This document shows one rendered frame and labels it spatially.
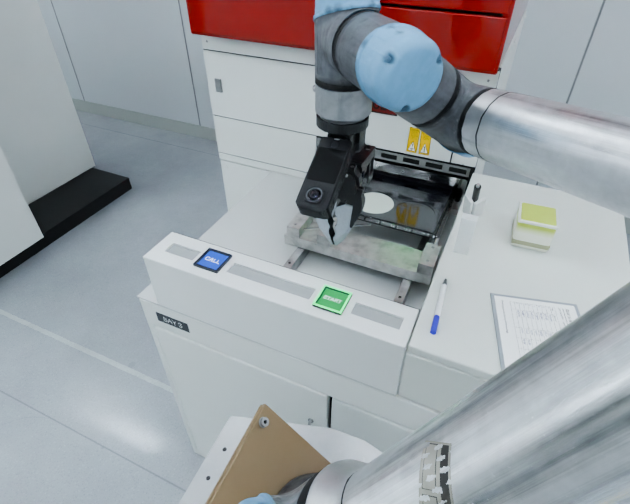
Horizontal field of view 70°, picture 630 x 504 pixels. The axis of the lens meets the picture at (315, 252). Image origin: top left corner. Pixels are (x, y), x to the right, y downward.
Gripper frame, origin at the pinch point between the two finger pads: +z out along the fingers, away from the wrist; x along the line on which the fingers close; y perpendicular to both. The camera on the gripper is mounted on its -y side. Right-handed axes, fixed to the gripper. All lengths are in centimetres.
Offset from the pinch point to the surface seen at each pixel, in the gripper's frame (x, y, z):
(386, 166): 8, 57, 17
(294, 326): 5.5, -4.0, 19.3
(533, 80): -25, 207, 35
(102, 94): 292, 207, 91
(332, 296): 0.3, 1.4, 14.2
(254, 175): 53, 59, 32
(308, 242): 15.9, 23.8, 22.9
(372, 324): -8.4, -1.5, 14.6
